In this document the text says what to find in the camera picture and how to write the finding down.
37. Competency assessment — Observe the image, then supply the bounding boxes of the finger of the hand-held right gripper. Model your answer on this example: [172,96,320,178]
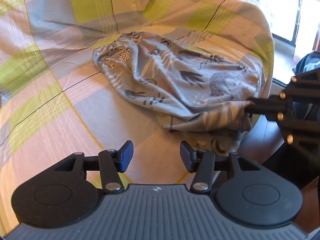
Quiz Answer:
[247,67,320,107]
[246,106,320,170]

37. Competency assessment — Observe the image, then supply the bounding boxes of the blue printed pants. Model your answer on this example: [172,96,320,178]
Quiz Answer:
[92,31,262,155]

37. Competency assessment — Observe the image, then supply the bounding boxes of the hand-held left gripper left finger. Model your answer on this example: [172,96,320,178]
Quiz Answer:
[51,140,134,194]

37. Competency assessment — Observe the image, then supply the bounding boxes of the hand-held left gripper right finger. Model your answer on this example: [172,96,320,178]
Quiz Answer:
[180,140,265,193]

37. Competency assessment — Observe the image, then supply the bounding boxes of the window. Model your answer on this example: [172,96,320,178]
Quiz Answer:
[230,0,320,53]

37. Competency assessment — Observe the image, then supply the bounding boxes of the plaid bed sheet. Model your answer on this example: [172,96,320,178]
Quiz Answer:
[0,0,275,233]

